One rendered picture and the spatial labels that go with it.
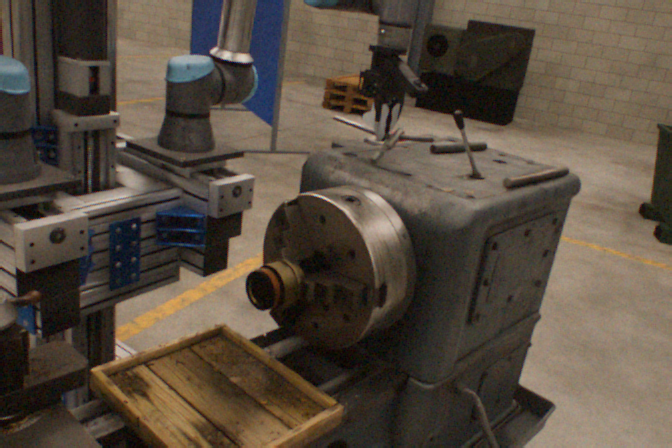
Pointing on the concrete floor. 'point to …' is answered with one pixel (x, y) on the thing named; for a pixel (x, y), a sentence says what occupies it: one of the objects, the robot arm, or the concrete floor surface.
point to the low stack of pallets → (345, 94)
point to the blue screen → (265, 52)
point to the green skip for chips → (661, 188)
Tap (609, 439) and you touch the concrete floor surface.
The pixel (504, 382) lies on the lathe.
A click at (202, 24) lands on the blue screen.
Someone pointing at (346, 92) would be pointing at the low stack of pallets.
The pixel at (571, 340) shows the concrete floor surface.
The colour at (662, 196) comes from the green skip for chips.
